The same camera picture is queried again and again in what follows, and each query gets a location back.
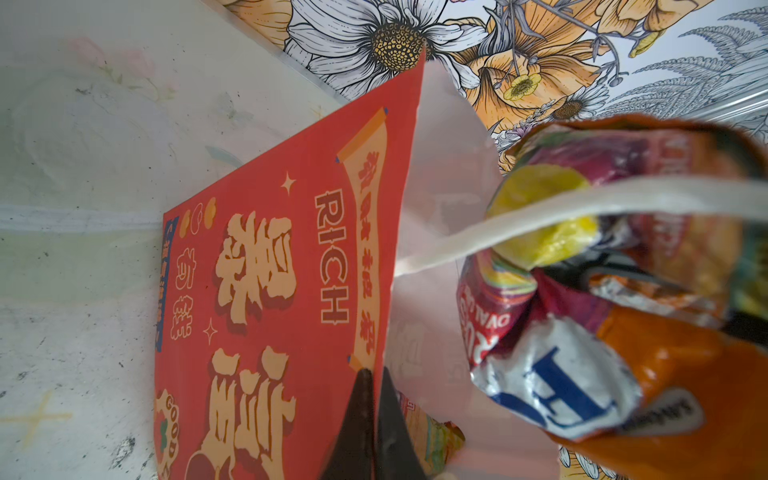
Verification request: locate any red paper gift bag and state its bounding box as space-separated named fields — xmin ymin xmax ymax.
xmin=154 ymin=60 xmax=767 ymax=479

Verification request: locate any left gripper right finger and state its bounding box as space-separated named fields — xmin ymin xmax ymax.
xmin=376 ymin=368 xmax=427 ymax=480

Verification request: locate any orange snack packet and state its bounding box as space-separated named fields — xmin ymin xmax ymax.
xmin=397 ymin=391 xmax=466 ymax=477
xmin=455 ymin=113 xmax=768 ymax=480

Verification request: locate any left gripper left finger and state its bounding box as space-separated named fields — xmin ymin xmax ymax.
xmin=320 ymin=369 xmax=374 ymax=480

